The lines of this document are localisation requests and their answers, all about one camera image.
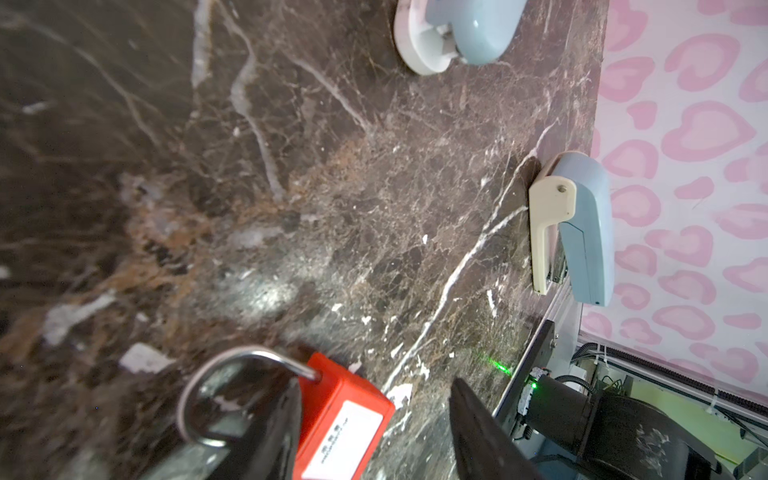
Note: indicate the light blue grey case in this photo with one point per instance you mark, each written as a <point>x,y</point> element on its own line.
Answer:
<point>430,34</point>

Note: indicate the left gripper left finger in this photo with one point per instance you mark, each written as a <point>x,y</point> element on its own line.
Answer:
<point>266,449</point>

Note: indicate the blue grey stapler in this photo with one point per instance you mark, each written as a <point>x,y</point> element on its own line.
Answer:
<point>570,210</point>

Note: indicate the aluminium front rail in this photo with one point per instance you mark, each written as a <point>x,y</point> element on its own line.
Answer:
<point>550,346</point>

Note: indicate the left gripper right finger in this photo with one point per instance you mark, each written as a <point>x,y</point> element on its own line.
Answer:
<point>482,449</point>

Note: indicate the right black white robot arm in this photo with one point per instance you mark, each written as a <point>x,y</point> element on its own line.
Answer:
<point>609,436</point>

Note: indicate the red padlock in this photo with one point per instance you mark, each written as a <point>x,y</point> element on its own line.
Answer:
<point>344,416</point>

